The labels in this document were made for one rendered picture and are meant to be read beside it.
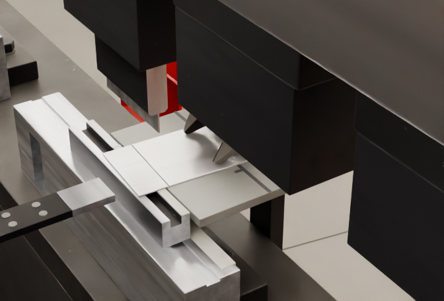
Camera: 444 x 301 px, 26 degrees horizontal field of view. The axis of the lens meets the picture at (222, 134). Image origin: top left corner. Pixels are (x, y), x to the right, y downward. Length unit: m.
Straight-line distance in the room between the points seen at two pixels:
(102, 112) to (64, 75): 0.12
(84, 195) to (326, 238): 1.61
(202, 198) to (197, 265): 0.07
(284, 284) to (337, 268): 1.39
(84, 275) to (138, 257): 0.12
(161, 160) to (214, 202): 0.09
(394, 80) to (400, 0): 0.02
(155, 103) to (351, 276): 1.58
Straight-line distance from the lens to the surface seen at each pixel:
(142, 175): 0.95
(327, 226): 2.53
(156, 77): 0.84
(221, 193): 0.93
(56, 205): 0.92
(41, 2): 3.78
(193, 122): 1.00
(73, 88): 1.37
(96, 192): 0.93
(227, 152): 0.95
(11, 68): 1.38
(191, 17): 0.67
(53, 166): 1.08
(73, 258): 1.06
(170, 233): 0.90
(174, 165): 0.96
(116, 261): 0.99
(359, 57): 0.18
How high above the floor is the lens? 1.54
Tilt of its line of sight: 32 degrees down
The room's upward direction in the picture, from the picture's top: straight up
